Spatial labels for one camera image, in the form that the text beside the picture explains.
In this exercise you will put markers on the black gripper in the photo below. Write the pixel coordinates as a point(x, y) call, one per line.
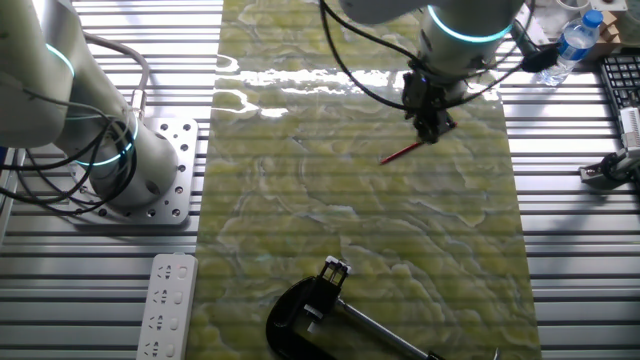
point(425, 97)

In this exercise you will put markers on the red pencil with eraser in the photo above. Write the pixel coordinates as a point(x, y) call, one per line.
point(400, 155)

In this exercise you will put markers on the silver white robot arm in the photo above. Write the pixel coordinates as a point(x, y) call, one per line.
point(35, 75)

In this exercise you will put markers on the green marble pattern mat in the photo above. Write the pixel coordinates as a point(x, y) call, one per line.
point(360, 200)

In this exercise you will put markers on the clear plastic water bottle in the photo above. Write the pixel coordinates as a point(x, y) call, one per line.
point(572, 47)

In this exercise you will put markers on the black keyboard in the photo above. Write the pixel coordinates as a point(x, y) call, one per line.
point(622, 80)

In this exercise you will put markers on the small cardboard boxes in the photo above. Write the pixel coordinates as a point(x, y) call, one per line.
point(609, 27)

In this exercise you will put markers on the black C-clamp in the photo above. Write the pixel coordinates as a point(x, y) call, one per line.
point(295, 315)

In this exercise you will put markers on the white power strip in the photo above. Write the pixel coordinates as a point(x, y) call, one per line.
point(167, 310)

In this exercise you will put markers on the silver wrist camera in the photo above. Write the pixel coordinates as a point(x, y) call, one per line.
point(525, 30)

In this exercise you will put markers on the small grey camera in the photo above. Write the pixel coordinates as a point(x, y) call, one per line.
point(631, 130)

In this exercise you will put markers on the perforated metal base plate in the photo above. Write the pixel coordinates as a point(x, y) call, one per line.
point(185, 165)

